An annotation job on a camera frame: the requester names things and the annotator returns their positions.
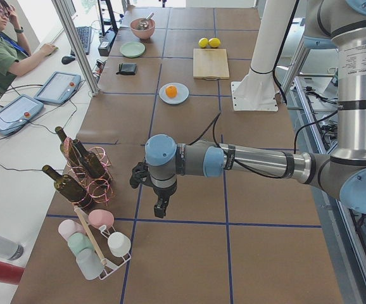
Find yellow lemon right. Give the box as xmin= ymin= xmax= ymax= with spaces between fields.
xmin=208 ymin=37 xmax=221 ymax=48

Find metal spoon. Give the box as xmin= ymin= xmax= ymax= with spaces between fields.
xmin=136 ymin=12 xmax=155 ymax=30

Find black keyboard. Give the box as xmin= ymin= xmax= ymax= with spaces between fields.
xmin=75 ymin=26 xmax=92 ymax=54

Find black computer mouse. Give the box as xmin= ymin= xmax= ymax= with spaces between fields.
xmin=61 ymin=55 xmax=76 ymax=65

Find aluminium frame post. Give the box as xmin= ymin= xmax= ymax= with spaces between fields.
xmin=51 ymin=0 xmax=99 ymax=96

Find grey water bottle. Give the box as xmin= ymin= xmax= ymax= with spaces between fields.
xmin=0 ymin=230 xmax=24 ymax=261

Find white cup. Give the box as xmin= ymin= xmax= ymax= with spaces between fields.
xmin=108 ymin=232 xmax=131 ymax=257

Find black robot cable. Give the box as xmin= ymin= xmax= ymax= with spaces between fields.
xmin=187 ymin=112 xmax=298 ymax=179

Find dark glass bottle back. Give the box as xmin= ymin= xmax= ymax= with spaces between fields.
xmin=54 ymin=126 xmax=80 ymax=167

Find red cylinder bottle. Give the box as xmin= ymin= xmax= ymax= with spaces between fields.
xmin=0 ymin=261 xmax=25 ymax=285

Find dark glass bottle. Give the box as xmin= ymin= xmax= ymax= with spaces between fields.
xmin=54 ymin=126 xmax=80 ymax=167
xmin=72 ymin=139 xmax=110 ymax=181
xmin=42 ymin=165 xmax=96 ymax=212

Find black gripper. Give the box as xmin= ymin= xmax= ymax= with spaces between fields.
xmin=153 ymin=185 xmax=177 ymax=218

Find dark glass bottle middle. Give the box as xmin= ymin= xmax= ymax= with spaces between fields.
xmin=72 ymin=139 xmax=110 ymax=181

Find wooden rack handle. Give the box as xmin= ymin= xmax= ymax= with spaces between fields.
xmin=74 ymin=207 xmax=107 ymax=265

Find green plate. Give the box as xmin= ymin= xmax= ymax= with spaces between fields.
xmin=120 ymin=42 xmax=146 ymax=58

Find pink cup upper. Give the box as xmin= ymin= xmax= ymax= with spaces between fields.
xmin=88 ymin=209 xmax=115 ymax=229

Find bamboo cutting board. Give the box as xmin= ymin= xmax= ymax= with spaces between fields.
xmin=193 ymin=49 xmax=230 ymax=80

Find dark glass bottle front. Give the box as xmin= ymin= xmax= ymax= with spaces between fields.
xmin=42 ymin=165 xmax=96 ymax=212

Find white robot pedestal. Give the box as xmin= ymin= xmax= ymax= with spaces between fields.
xmin=231 ymin=0 xmax=306 ymax=111

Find copper wire bottle rack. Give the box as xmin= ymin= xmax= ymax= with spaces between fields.
xmin=66 ymin=146 xmax=115 ymax=207

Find seated person green shirt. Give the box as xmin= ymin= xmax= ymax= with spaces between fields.
xmin=0 ymin=1 xmax=57 ymax=95

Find white wire cup rack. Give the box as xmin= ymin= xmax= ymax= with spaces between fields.
xmin=73 ymin=205 xmax=132 ymax=281

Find teach pendant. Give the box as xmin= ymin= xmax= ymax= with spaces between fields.
xmin=34 ymin=72 xmax=81 ymax=105
xmin=0 ymin=94 xmax=44 ymax=136

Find grey cup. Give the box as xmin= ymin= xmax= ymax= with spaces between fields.
xmin=76 ymin=248 xmax=104 ymax=280

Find pink bowl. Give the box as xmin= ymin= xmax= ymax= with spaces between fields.
xmin=130 ymin=18 xmax=155 ymax=40

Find teach pendant near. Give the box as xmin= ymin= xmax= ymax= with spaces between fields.
xmin=0 ymin=94 xmax=44 ymax=136

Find light blue plate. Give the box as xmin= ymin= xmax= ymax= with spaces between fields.
xmin=159 ymin=82 xmax=189 ymax=105

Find mint green cup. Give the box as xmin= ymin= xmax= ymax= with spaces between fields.
xmin=67 ymin=232 xmax=94 ymax=256

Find yellow lemon left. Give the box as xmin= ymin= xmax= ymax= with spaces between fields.
xmin=198 ymin=37 xmax=208 ymax=49

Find pale pink cup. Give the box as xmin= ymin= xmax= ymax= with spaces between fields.
xmin=58 ymin=219 xmax=86 ymax=241

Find teach pendant far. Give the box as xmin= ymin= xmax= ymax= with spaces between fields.
xmin=34 ymin=72 xmax=81 ymax=105

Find orange fruit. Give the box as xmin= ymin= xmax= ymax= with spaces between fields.
xmin=165 ymin=85 xmax=178 ymax=98

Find folded dark grey cloth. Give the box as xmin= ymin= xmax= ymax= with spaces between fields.
xmin=116 ymin=63 xmax=137 ymax=75

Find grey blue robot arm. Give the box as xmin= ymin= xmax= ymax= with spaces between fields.
xmin=142 ymin=1 xmax=366 ymax=218

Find yellow lemon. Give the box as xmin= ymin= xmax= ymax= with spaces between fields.
xmin=198 ymin=37 xmax=208 ymax=49
xmin=208 ymin=37 xmax=221 ymax=48

